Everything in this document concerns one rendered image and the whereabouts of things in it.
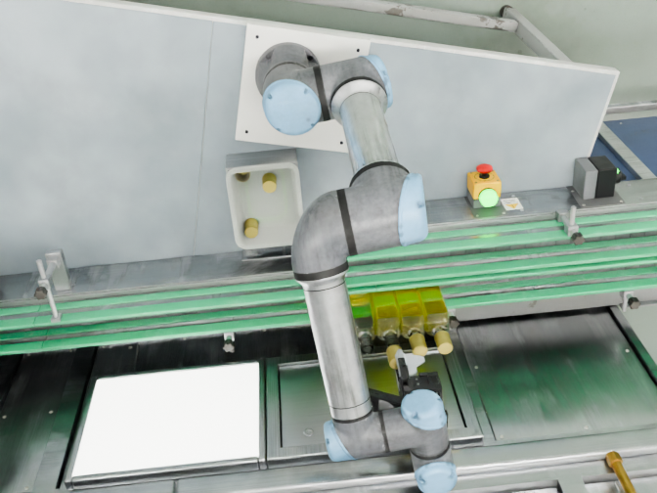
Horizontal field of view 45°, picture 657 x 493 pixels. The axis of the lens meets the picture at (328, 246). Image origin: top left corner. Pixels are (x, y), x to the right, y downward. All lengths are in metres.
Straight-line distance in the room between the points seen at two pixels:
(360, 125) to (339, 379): 0.47
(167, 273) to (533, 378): 0.94
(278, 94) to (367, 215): 0.43
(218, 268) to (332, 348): 0.71
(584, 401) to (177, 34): 1.24
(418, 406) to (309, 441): 0.41
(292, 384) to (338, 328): 0.57
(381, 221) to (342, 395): 0.32
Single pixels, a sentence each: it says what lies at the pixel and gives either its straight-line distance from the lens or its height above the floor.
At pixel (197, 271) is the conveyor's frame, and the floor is 0.83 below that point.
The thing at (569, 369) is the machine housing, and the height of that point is 1.09.
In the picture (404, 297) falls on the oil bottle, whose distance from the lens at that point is 1.90.
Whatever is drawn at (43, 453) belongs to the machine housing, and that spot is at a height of 1.19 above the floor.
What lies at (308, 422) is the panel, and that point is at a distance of 1.81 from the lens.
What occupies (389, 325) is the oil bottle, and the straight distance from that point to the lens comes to 1.82.
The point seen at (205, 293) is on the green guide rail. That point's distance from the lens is 1.96.
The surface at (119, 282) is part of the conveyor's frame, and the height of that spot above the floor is 0.85.
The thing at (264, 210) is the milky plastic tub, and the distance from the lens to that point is 1.99.
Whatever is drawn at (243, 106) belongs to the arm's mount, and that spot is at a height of 0.78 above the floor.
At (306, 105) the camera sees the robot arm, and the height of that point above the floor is 1.01.
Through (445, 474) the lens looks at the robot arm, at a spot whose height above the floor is 1.54.
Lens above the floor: 2.52
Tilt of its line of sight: 58 degrees down
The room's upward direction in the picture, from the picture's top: 172 degrees clockwise
